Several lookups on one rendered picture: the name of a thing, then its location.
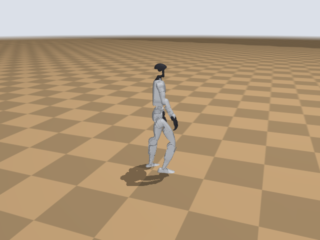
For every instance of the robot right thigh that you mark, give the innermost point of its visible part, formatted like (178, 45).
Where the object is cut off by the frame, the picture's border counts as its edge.
(168, 132)

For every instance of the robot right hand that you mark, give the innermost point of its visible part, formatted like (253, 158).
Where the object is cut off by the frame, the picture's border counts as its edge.
(175, 122)

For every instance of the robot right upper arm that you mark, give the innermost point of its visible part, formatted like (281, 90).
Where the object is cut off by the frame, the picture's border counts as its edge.
(161, 90)

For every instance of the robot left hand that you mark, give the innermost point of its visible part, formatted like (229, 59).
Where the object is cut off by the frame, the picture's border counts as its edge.
(163, 116)

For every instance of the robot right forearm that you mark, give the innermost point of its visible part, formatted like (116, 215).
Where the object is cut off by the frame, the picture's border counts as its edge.
(168, 109)

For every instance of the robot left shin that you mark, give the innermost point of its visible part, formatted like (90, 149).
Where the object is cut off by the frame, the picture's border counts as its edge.
(152, 151)

